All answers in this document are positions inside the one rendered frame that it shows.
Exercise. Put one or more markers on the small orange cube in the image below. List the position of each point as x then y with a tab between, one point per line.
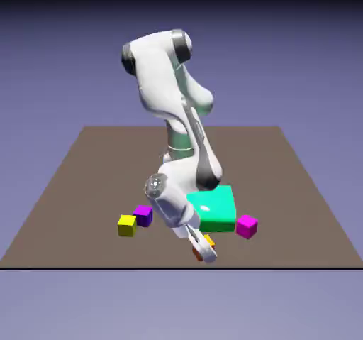
209	240

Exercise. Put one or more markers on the small purple cube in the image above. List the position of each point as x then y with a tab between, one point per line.
143	213

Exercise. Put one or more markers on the large green box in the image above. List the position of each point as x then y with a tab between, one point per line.
217	206

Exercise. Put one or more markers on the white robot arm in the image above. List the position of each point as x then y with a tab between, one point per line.
158	84

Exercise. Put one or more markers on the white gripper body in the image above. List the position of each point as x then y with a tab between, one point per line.
202	247

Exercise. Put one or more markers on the small yellow cube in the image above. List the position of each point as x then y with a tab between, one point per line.
126	225

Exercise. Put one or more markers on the small magenta cube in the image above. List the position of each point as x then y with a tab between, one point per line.
246	226

